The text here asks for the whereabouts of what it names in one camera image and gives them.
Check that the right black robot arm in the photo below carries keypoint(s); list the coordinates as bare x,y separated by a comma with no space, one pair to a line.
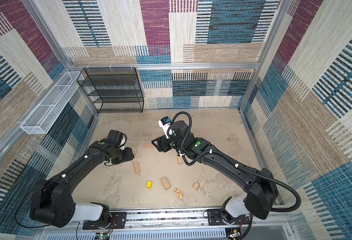
261,191

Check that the black wire shelf rack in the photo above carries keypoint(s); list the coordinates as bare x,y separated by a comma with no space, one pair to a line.
112,90

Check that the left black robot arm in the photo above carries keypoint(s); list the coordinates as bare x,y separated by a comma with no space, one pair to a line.
52,202

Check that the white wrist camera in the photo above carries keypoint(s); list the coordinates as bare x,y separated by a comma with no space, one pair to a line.
165,124
121,143

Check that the patterned wood block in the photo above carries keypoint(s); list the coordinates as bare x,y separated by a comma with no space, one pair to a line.
178,194

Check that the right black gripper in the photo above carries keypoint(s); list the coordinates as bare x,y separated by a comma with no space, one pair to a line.
162,145

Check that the white wire mesh basket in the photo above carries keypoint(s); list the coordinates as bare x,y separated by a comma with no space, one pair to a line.
42,118

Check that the small wood cylinder block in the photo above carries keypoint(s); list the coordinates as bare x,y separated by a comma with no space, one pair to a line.
196,186

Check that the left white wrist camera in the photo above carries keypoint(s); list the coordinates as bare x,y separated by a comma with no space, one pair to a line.
121,143

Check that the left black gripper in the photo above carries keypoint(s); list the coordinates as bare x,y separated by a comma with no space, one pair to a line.
129,155

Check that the aluminium front rail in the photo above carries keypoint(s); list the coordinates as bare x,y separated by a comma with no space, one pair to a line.
178,224

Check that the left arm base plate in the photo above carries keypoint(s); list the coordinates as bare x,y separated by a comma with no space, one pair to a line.
117,221

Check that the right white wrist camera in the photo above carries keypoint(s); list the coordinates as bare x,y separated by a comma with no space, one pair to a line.
165,124

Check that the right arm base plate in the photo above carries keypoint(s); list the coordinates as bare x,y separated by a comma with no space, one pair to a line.
215,218

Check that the small yellow block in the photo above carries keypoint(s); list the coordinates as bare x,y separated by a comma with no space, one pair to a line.
149,184

